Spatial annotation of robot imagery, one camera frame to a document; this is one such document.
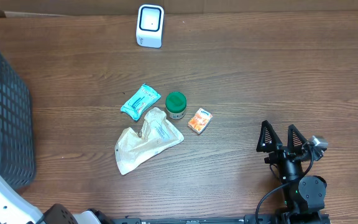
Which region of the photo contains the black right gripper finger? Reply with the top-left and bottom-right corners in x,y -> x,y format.
256,120 -> 283,152
287,124 -> 307,152

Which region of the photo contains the orange Kleenex tissue pack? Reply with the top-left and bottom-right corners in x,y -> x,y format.
188,108 -> 213,134

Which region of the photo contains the green lid jar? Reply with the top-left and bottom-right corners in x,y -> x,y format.
165,91 -> 187,119

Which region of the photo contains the beige paper pouch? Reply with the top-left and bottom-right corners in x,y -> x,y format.
114,107 -> 184,175

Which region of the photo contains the teal wet wipes pack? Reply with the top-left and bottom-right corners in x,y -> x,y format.
121,83 -> 161,121

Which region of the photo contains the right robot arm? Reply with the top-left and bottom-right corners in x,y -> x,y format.
254,120 -> 331,223

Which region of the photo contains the white barcode scanner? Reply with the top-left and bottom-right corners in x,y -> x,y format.
136,4 -> 165,49

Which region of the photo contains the grey plastic mesh basket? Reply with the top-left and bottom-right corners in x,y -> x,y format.
0,53 -> 36,190

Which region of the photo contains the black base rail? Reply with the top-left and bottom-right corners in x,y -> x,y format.
110,214 -> 331,224

